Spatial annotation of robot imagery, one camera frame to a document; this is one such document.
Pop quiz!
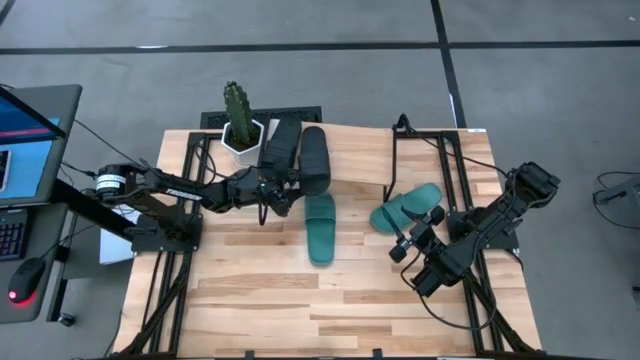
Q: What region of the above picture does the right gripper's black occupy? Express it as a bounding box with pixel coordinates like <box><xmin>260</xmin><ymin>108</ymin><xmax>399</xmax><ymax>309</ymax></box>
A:
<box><xmin>380</xmin><ymin>203</ymin><xmax>471</xmax><ymax>297</ymax></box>

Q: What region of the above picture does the teal rubber slide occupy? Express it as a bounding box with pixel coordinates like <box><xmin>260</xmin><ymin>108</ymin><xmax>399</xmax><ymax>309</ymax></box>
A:
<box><xmin>304</xmin><ymin>192</ymin><xmax>338</xmax><ymax>268</ymax></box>
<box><xmin>369</xmin><ymin>182</ymin><xmax>444</xmax><ymax>235</ymax></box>

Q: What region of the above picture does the black rubber slide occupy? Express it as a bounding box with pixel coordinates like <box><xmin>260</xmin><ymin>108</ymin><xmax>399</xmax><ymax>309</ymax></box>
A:
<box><xmin>260</xmin><ymin>117</ymin><xmax>304</xmax><ymax>184</ymax></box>
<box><xmin>297</xmin><ymin>125</ymin><xmax>333</xmax><ymax>198</ymax></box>

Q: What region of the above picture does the white plant pot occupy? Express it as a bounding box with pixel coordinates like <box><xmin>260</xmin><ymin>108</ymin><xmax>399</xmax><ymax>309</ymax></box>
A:
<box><xmin>220</xmin><ymin>118</ymin><xmax>266</xmax><ymax>167</ymax></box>

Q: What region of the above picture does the green cactus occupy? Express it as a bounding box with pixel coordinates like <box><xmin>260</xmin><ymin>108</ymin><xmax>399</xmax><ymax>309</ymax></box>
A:
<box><xmin>222</xmin><ymin>80</ymin><xmax>255</xmax><ymax>146</ymax></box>

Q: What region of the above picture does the white paper sheet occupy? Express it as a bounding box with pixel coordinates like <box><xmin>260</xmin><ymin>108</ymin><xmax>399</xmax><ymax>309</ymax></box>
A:
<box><xmin>98</xmin><ymin>203</ymin><xmax>137</xmax><ymax>266</ymax></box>

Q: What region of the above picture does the grey equipment base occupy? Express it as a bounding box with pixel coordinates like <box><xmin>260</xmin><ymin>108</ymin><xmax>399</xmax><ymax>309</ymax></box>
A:
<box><xmin>592</xmin><ymin>172</ymin><xmax>640</xmax><ymax>232</ymax></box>

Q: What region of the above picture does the grey side desk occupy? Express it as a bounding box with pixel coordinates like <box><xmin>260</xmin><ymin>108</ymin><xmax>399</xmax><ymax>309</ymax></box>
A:
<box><xmin>0</xmin><ymin>202</ymin><xmax>71</xmax><ymax>325</ymax></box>

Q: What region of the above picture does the computer monitor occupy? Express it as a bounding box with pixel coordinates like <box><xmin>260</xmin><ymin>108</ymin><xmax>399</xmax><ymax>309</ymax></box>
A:
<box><xmin>0</xmin><ymin>83</ymin><xmax>84</xmax><ymax>209</ymax></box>

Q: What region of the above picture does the black mouse with red light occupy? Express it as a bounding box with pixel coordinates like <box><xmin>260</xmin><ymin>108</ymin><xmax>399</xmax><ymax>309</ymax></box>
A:
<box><xmin>6</xmin><ymin>256</ymin><xmax>47</xmax><ymax>305</ymax></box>

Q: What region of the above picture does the backlit black keyboard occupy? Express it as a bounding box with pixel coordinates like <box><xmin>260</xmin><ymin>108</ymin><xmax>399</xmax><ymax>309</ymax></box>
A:
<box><xmin>0</xmin><ymin>208</ymin><xmax>30</xmax><ymax>263</ymax></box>

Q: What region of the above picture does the black aluminium rig frame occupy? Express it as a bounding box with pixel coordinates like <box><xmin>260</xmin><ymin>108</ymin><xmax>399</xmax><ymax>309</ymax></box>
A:
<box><xmin>112</xmin><ymin>127</ymin><xmax>546</xmax><ymax>360</ymax></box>

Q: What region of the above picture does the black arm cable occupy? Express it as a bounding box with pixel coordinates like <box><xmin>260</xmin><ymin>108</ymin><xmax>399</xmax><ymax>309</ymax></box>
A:
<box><xmin>398</xmin><ymin>249</ymin><xmax>501</xmax><ymax>332</ymax></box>
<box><xmin>394</xmin><ymin>113</ymin><xmax>514</xmax><ymax>181</ymax></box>

